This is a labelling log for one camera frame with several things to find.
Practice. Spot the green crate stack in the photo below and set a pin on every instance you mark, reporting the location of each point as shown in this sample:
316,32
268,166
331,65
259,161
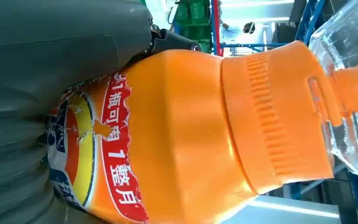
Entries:
194,21

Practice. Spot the person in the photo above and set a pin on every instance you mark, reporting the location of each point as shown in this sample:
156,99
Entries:
231,31

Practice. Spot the ribbed grey left arm sleeve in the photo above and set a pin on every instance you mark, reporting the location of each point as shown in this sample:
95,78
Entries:
9,167

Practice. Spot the orange drink bottle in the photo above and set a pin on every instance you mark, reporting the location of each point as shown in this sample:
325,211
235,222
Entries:
182,130

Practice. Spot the red pole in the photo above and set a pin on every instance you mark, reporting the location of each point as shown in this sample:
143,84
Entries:
216,28

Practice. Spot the clear glass cup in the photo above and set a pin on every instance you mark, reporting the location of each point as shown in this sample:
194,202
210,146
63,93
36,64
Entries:
352,34

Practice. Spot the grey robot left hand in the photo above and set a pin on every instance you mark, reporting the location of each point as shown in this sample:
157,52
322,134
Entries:
58,46

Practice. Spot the blue metal frame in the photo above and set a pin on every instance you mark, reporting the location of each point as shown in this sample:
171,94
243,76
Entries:
253,45

